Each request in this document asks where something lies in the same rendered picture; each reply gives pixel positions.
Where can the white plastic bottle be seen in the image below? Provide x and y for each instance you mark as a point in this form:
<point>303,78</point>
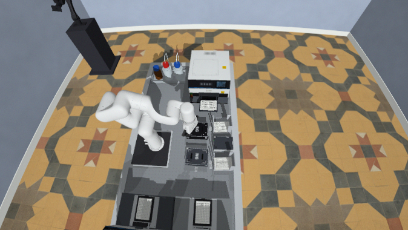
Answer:
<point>168,74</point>
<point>179,74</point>

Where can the brown glass bottle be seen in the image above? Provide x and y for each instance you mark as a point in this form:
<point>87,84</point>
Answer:
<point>158,75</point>

